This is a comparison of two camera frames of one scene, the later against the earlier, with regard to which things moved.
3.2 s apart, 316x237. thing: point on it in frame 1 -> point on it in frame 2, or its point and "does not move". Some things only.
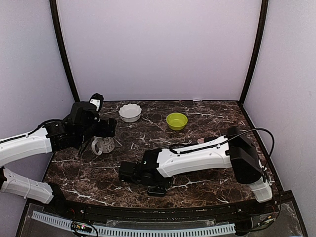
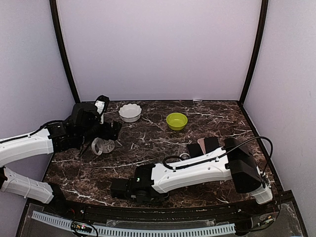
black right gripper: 166,183 -> 158,199
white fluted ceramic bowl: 130,112 does not move
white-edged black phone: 201,140 does not move
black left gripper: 103,132 does not move
